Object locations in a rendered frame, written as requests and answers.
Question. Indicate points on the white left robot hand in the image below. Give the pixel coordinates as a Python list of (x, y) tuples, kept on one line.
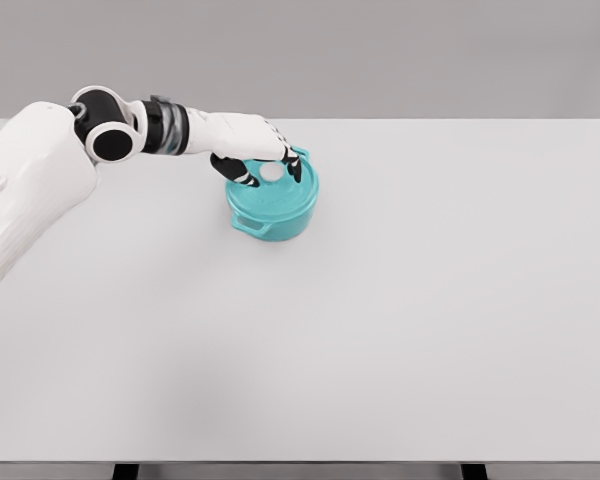
[(245, 135)]

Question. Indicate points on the teal pot lid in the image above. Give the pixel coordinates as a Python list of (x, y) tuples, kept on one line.
[(275, 192)]

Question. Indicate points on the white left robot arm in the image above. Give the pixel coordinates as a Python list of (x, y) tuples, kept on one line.
[(40, 165)]

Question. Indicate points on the teal pot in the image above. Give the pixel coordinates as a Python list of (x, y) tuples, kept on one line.
[(280, 222)]

